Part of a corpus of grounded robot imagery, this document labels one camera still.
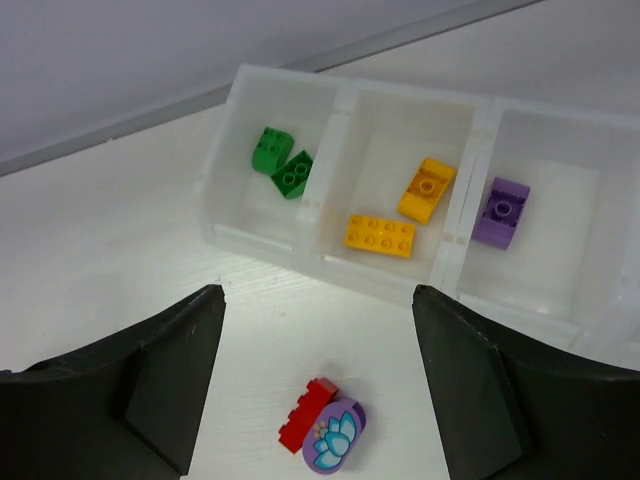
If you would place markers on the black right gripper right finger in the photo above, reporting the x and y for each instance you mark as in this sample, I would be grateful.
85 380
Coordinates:
508 406

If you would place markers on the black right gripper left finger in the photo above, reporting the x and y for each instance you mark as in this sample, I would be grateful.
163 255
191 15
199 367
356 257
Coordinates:
128 406

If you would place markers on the purple square lego brick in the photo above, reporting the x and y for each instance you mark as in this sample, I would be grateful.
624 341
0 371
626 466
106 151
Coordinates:
500 217

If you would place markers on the yellow half-round lego brick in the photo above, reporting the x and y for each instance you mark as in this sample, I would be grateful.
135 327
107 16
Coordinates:
425 190

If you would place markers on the purple paw print lego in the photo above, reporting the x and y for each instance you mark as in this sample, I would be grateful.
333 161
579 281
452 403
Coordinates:
333 435

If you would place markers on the red lego brick by paw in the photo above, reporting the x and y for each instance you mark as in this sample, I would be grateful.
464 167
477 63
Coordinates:
319 393

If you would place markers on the clear plastic divided tray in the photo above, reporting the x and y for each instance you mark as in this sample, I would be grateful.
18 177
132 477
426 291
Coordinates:
526 213

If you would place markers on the green lego brick in tray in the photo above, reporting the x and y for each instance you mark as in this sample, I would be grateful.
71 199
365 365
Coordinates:
272 150

